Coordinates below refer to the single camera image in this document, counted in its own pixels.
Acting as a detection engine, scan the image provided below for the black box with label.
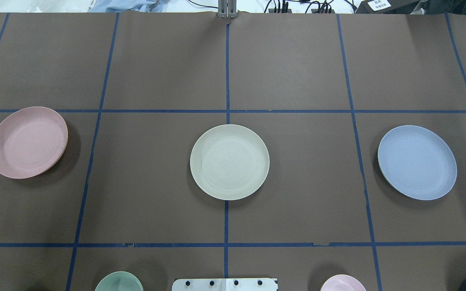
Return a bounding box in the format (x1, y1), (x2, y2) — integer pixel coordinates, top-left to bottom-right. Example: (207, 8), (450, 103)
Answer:
(355, 0), (425, 15)

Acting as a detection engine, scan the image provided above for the cream plate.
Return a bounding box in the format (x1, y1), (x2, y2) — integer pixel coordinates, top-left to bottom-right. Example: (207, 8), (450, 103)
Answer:
(189, 124), (270, 201)

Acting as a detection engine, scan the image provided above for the grey aluminium frame post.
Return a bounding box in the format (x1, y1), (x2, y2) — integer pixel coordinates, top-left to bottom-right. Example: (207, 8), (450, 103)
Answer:
(218, 0), (238, 19)

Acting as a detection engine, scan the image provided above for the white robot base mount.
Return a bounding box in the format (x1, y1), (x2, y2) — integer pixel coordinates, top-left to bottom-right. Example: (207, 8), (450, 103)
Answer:
(172, 278), (279, 291)

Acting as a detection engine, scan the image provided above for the light blue cloth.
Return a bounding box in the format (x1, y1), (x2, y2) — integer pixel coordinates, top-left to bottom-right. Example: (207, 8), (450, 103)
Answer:
(88, 0), (165, 13)

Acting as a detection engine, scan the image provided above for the blue plate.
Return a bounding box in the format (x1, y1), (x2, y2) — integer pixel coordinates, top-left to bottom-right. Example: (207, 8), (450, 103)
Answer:
(377, 125), (458, 201)

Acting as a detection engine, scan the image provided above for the pink plate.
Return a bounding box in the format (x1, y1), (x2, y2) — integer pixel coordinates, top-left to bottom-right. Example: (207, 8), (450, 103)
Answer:
(0, 106), (69, 179)

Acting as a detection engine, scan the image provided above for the pink bowl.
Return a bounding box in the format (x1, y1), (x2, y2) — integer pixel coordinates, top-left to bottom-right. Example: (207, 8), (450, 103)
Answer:
(320, 274), (366, 291)

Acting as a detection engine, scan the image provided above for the green bowl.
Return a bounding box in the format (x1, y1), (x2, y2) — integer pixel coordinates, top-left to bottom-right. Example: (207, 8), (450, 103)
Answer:
(94, 271), (144, 291)

